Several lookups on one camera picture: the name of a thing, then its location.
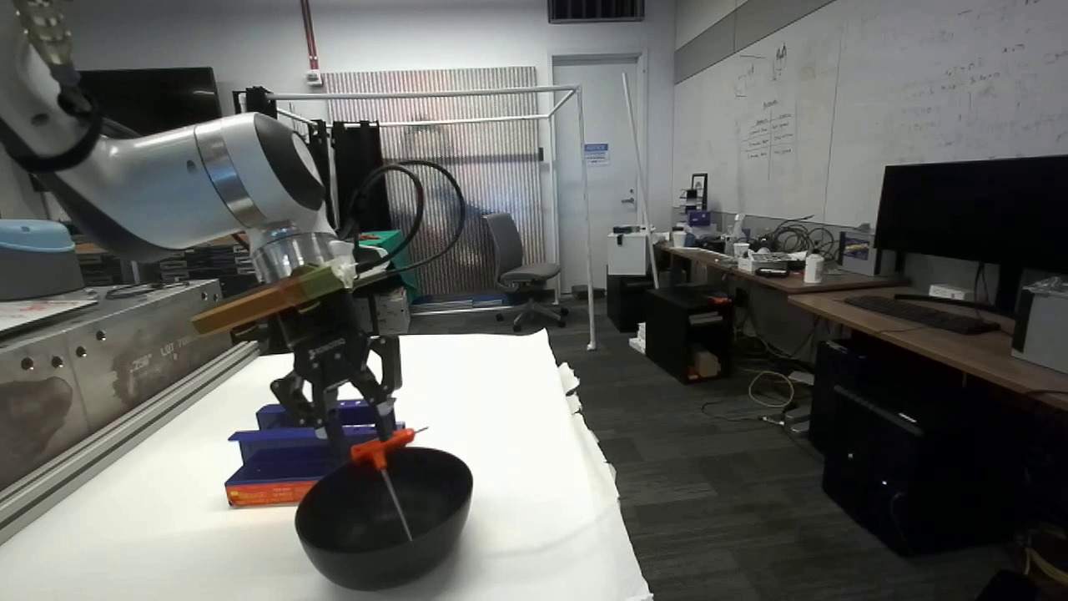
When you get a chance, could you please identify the black hanging panels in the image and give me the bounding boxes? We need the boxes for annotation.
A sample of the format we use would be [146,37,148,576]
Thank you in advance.
[244,86,391,236]

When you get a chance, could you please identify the black low cabinet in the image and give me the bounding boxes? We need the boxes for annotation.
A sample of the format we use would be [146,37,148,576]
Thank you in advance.
[644,286,737,386]

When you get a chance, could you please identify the cables on floor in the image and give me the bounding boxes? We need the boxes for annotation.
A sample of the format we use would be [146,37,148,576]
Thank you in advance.
[699,355,817,435]

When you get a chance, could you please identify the black monitor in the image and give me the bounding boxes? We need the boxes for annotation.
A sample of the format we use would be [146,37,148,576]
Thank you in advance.
[873,154,1068,316]

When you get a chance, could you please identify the green box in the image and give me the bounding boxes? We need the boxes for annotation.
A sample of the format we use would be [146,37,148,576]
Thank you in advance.
[357,230,421,303]

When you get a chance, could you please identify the white small cabinet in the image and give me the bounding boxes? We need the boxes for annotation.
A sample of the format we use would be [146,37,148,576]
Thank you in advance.
[607,230,651,277]

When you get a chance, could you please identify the corrugated translucent panel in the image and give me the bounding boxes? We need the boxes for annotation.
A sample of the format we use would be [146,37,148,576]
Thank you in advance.
[323,66,549,299]

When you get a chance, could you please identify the blue box with orange label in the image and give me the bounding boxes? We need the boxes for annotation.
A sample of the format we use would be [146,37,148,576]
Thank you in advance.
[223,399,403,508]

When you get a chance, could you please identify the white pipe frame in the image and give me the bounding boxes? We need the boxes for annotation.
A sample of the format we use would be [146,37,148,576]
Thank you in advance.
[237,83,598,352]

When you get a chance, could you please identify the orange T-handle tool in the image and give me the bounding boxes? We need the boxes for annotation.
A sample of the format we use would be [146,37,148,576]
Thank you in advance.
[350,427,429,543]

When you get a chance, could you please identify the grey device with blue lid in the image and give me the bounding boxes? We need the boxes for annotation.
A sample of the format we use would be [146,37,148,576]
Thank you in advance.
[0,219,86,302]

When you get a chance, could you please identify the white table cover sheet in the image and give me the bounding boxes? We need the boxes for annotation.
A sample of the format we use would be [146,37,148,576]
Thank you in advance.
[0,329,653,601]

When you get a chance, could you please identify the white computer box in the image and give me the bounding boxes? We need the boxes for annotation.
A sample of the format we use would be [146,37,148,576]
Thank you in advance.
[1010,278,1068,375]

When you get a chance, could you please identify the black computer tower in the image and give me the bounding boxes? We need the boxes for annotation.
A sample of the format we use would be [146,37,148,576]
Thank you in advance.
[821,337,1031,558]

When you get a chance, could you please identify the black wall screen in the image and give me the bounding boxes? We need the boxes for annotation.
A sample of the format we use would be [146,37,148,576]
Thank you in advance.
[78,67,224,139]

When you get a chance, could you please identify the ceiling air vent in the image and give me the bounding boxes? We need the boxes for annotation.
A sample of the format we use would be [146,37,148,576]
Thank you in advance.
[547,0,646,24]

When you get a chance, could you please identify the black keyboard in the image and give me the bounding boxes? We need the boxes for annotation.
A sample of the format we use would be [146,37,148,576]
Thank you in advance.
[844,295,1001,337]

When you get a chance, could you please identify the white door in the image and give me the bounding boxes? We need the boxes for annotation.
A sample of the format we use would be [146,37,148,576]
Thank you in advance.
[550,53,649,294]

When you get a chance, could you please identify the black bowl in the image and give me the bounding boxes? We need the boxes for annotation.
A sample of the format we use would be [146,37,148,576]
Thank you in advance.
[294,447,475,592]

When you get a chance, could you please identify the white leaning pole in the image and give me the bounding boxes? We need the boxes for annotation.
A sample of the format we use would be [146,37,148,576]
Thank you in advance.
[621,73,662,290]

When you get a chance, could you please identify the red pipe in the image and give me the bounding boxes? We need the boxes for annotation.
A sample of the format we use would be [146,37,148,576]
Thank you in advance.
[300,0,324,86]

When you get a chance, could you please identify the grey metal cabinet with rail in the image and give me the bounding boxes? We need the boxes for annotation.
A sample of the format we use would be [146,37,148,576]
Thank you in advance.
[0,279,261,545]

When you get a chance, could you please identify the whiteboard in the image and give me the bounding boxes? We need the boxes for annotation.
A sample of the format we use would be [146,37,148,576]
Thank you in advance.
[673,0,1068,230]

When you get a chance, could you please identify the cluttered wooden desk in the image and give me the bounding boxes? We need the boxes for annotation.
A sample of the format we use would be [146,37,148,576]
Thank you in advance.
[653,240,909,295]

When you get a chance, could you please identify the grey office chair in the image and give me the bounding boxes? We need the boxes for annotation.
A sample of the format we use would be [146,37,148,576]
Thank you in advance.
[483,212,571,333]

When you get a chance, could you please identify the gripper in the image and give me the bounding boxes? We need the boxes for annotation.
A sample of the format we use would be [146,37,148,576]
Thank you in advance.
[270,288,404,459]

